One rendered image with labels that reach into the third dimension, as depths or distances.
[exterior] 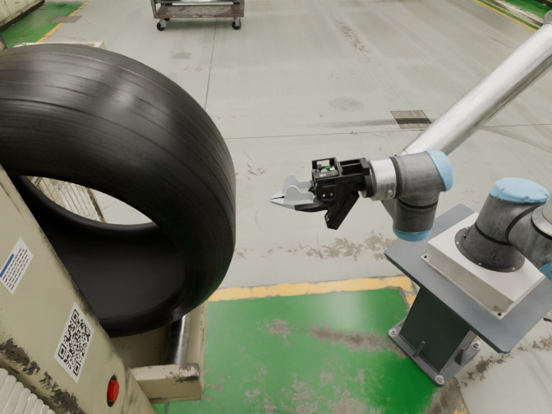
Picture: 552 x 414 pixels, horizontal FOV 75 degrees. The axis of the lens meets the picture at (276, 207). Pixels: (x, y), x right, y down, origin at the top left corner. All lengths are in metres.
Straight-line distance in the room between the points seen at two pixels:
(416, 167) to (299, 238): 1.56
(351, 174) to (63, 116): 0.52
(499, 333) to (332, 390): 0.76
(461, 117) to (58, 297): 0.86
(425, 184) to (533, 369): 1.50
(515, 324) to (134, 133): 1.27
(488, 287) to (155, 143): 1.14
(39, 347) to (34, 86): 0.33
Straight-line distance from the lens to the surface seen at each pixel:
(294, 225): 2.35
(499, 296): 1.37
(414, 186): 0.79
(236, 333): 1.90
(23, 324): 0.47
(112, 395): 0.69
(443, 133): 0.96
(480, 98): 0.97
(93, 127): 0.54
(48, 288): 0.50
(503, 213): 1.32
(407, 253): 1.49
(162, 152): 0.55
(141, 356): 1.01
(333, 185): 0.74
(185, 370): 0.80
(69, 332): 0.55
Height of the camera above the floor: 1.67
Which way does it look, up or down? 42 degrees down
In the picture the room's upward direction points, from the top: straight up
